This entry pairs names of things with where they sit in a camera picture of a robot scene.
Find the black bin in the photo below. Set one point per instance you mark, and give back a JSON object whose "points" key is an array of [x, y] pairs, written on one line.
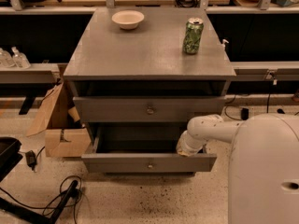
{"points": [[9, 155]]}

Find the black power adapter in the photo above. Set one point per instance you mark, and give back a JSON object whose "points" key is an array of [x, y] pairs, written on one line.
{"points": [[31, 159], [244, 113]]}

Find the small white pump bottle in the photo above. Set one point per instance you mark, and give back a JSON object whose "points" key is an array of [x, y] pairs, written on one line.
{"points": [[225, 43]]}

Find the clear sanitizer bottle left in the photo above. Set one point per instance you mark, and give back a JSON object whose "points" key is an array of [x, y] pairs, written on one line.
{"points": [[6, 59]]}

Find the clear sanitizer bottle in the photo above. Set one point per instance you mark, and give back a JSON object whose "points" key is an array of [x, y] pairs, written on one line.
{"points": [[6, 59], [20, 59]]}

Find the grey drawer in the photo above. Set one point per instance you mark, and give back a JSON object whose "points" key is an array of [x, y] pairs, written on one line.
{"points": [[129, 148], [112, 109]]}

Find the black stand base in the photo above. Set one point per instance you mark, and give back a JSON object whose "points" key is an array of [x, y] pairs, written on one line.
{"points": [[57, 206]]}

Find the open cardboard box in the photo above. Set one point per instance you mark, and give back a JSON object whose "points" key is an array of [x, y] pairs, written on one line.
{"points": [[58, 119]]}

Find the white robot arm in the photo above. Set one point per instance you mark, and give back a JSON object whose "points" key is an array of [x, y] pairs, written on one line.
{"points": [[263, 175]]}

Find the grey top drawer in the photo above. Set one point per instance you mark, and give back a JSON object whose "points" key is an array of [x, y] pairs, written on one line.
{"points": [[112, 109]]}

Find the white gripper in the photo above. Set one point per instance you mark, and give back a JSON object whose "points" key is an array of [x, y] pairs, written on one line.
{"points": [[186, 146]]}

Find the green soda can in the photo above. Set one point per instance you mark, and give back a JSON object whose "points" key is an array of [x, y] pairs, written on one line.
{"points": [[193, 33]]}

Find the white paper bowl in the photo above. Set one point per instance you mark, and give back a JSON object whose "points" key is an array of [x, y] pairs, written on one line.
{"points": [[128, 19]]}

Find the black power adapter left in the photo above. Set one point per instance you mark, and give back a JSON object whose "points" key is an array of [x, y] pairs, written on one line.
{"points": [[31, 159]]}

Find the clear sanitizer bottle right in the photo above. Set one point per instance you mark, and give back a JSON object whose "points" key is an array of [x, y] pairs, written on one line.
{"points": [[20, 59]]}

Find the black power adapter right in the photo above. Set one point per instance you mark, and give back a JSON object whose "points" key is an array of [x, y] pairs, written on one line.
{"points": [[244, 113]]}

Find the grey wooden drawer cabinet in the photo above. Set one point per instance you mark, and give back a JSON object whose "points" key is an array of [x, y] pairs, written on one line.
{"points": [[148, 61]]}

